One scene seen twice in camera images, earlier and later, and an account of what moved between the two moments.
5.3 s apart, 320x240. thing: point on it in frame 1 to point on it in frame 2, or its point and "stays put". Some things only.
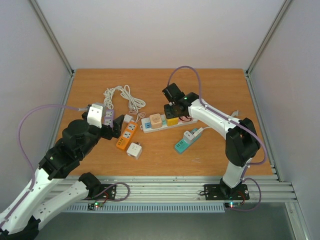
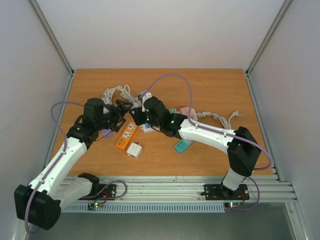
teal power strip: (180, 146) stays put
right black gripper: (171, 111) to (136, 114)
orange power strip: (124, 140) stays put
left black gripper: (109, 134) to (120, 118)
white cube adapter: (134, 149) stays put
